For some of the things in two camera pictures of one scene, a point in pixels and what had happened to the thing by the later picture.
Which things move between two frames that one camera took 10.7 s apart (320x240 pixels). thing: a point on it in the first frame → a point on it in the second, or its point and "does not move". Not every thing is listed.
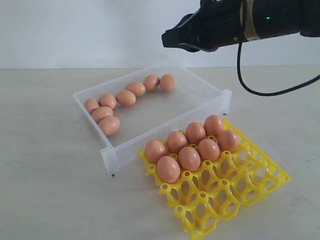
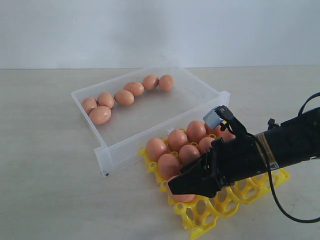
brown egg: [154, 149] does not move
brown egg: [109, 125] → [181, 198]
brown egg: [167, 82] does not move
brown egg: [195, 132] does not move
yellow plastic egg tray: [217, 189] does not move
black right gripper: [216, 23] → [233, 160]
